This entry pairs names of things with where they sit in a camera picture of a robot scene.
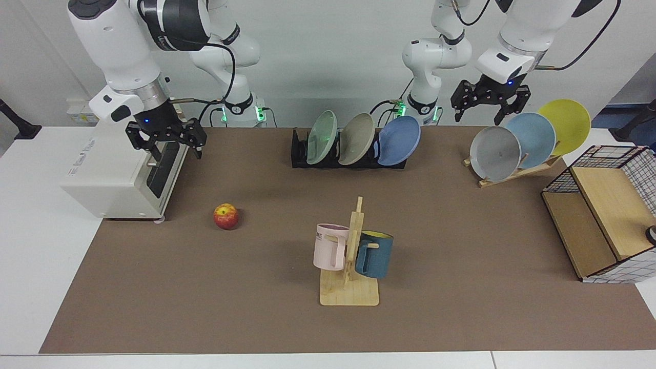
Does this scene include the red yellow apple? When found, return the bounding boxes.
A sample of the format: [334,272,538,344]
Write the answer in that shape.
[213,203,239,230]

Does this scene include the grey plate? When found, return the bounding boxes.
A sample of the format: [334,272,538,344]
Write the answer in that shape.
[469,126,522,182]

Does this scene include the light blue plate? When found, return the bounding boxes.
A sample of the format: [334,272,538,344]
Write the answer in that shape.
[505,112,557,170]

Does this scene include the wooden plate rack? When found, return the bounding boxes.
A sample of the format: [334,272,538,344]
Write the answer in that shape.
[464,151,562,189]

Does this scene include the yellow plate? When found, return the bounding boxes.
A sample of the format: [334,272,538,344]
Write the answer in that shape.
[537,99,591,157]

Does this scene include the black dish rack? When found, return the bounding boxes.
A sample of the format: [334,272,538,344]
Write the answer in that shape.
[291,128,408,170]

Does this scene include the beige plate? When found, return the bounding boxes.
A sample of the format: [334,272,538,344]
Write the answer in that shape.
[338,113,376,166]

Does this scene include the pale green plate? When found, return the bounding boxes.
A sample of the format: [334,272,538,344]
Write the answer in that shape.
[306,110,339,166]

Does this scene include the pale toaster oven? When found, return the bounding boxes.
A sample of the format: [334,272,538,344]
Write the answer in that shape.
[59,123,190,222]

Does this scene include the black stand leg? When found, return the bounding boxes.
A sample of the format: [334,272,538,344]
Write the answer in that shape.
[609,100,656,142]
[0,99,43,140]

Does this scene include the brown table cloth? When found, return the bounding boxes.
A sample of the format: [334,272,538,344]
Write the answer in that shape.
[39,126,656,354]

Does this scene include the pink cup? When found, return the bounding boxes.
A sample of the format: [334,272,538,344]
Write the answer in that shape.
[313,223,350,271]

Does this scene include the teal cup with yellow inside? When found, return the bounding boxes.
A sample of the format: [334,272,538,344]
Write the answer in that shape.
[355,231,394,279]

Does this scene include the wooden cup stand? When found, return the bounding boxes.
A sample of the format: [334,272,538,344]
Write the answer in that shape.
[320,196,380,307]

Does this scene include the black base cable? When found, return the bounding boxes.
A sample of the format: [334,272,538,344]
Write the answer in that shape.
[369,77,416,129]

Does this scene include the white wall socket box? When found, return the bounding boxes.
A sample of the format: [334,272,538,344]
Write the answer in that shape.
[66,99,100,125]

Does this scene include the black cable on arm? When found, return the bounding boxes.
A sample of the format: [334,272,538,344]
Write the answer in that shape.
[169,35,237,124]
[535,0,622,71]

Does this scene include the wire basket with wooden floor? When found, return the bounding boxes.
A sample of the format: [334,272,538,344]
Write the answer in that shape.
[541,145,656,284]

